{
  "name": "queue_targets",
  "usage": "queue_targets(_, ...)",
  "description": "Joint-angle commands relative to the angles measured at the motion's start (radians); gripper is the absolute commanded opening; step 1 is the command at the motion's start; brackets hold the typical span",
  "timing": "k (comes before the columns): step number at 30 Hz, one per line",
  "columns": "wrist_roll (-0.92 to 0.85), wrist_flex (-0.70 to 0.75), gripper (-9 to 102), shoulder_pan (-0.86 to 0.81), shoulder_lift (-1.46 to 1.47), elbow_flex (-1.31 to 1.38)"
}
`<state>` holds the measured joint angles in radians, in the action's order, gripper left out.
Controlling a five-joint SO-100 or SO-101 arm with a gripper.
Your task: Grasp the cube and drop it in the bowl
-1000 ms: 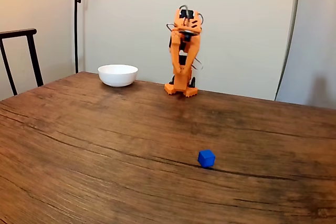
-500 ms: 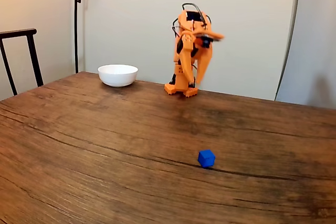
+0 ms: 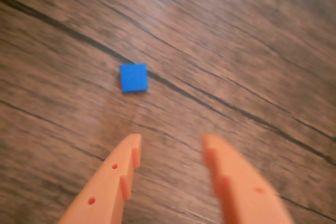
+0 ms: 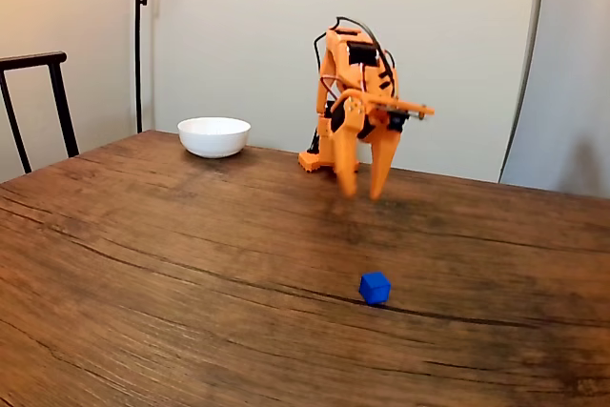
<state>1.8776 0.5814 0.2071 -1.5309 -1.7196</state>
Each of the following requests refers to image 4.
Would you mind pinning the blue cube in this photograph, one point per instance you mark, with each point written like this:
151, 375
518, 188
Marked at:
374, 289

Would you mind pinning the white bowl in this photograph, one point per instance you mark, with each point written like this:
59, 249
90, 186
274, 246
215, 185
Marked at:
214, 137

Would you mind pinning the black floor lamp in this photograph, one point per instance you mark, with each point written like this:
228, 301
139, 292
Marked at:
138, 45

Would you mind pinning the black chair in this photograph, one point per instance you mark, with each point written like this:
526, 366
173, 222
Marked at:
58, 92

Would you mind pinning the orange camera mount plate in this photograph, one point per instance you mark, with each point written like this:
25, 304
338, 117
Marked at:
405, 107

